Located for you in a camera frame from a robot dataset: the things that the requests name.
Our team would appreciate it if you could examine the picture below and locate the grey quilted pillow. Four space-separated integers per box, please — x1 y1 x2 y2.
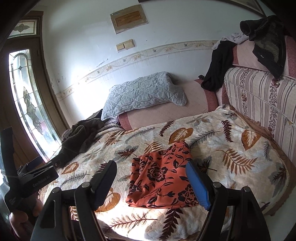
101 71 187 121

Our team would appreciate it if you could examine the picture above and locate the framed wall plaque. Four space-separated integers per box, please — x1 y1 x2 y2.
110 5 148 34

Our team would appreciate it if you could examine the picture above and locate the wooden stained glass door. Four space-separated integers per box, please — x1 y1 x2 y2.
0 10 70 176

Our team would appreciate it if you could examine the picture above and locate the person's left hand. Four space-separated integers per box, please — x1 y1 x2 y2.
9 200 43 239

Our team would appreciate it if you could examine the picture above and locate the black garment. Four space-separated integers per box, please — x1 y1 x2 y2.
201 42 236 91

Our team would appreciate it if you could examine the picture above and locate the pale lilac cloth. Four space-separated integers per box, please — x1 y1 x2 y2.
212 32 250 50

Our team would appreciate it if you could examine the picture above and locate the black bag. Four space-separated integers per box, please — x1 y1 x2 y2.
87 108 103 121

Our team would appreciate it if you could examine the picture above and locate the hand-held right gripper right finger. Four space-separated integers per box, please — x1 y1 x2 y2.
186 160 271 241

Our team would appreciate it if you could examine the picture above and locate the orange floral garment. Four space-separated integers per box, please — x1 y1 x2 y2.
125 141 200 208

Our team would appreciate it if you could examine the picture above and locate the black jacket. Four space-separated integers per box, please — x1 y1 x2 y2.
240 15 286 78

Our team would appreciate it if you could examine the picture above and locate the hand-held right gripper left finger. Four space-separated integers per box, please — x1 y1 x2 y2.
30 160 117 241

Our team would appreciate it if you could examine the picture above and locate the striped floral sofa cushion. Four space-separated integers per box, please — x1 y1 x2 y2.
224 67 296 151

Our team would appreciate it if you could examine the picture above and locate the dark brown fleece garment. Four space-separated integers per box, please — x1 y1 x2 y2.
51 118 107 168

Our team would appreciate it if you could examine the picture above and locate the leaf print blanket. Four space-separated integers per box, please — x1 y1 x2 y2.
38 104 290 241

